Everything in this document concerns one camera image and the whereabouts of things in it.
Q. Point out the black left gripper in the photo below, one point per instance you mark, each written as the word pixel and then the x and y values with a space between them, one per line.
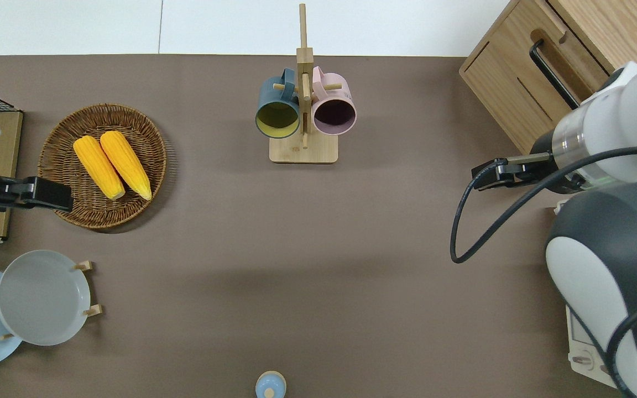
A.
pixel 11 194

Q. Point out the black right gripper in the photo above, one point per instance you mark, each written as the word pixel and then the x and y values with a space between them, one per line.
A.
pixel 531 170

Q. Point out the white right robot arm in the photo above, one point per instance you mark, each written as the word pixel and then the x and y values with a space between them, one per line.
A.
pixel 617 249

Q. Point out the wooden mug tree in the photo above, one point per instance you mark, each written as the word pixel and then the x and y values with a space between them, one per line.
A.
pixel 303 150

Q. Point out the blue bell wooden knob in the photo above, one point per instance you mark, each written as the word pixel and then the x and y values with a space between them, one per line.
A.
pixel 270 386

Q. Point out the brown wicker basket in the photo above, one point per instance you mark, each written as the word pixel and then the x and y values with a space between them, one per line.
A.
pixel 64 149

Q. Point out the yellow corn cob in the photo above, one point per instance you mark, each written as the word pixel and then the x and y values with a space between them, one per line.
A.
pixel 126 163
pixel 99 168

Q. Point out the dark blue mug yellow inside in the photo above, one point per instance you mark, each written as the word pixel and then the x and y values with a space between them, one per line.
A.
pixel 277 99

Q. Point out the white toaster oven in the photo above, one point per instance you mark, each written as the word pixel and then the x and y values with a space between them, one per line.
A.
pixel 581 348

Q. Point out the grey plate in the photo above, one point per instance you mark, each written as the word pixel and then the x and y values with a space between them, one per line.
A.
pixel 42 298

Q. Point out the light wood drawer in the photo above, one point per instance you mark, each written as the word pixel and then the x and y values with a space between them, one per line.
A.
pixel 567 55

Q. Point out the wooden plate rack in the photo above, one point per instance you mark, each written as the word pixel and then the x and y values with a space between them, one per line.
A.
pixel 94 310

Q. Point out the pink mug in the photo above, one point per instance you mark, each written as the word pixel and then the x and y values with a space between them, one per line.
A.
pixel 334 97

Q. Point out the light wood cabinet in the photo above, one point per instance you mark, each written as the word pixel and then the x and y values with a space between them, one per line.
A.
pixel 495 105

